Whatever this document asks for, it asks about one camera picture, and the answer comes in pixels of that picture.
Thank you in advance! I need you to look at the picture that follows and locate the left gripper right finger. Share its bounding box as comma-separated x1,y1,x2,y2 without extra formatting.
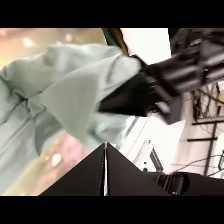
106,142,172,197

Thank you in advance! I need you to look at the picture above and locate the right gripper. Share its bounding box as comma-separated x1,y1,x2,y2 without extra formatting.
97,53,188,126

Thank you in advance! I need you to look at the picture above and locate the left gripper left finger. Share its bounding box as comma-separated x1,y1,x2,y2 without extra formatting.
39,142,106,197

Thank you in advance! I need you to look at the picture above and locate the pale green shirt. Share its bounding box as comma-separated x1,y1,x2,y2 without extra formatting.
0,42,143,197

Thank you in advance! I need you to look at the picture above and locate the silver frame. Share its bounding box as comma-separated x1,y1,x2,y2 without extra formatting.
124,116,166,173

